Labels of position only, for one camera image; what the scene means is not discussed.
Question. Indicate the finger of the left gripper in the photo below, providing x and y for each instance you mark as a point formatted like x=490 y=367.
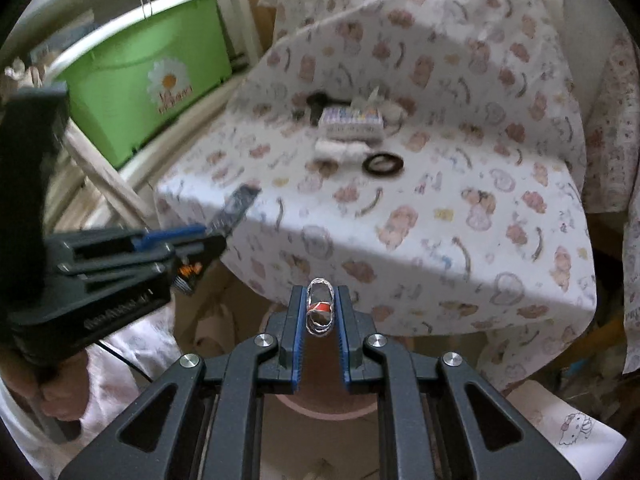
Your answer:
x=116 y=240
x=100 y=273

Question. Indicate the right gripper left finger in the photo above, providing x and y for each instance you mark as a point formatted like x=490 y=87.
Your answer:
x=202 y=419

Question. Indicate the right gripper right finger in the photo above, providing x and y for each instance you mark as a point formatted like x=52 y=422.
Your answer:
x=437 y=417

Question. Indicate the black orange snack wrapper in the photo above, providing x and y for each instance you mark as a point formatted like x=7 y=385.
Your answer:
x=203 y=245

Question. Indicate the white tissue front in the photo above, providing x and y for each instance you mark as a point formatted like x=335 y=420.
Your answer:
x=341 y=151

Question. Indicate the white tissue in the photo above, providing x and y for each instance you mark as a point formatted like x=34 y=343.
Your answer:
x=392 y=114
x=341 y=151

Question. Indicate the black plastic spoon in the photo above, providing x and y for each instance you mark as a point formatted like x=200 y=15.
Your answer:
x=317 y=102

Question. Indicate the colourful small carton box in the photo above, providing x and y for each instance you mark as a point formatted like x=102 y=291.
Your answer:
x=345 y=123

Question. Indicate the pink woven trash basket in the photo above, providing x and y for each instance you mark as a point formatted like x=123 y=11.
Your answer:
x=321 y=393

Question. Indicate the person's left hand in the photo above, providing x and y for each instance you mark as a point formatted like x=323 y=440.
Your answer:
x=65 y=397

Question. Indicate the wooden plank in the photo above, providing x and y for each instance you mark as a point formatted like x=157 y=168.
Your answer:
x=119 y=195

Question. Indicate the hello kitty pink cloth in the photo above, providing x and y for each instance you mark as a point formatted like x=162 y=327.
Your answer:
x=587 y=444

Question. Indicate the green plastic storage box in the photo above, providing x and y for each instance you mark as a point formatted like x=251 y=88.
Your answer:
x=128 y=78

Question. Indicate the white shelf unit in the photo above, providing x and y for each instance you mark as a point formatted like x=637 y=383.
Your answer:
x=46 y=28

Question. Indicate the bear print chair cover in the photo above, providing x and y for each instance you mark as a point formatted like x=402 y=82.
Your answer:
x=468 y=219

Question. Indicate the pink print bed sheet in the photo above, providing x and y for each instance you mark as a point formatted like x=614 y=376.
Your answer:
x=612 y=180

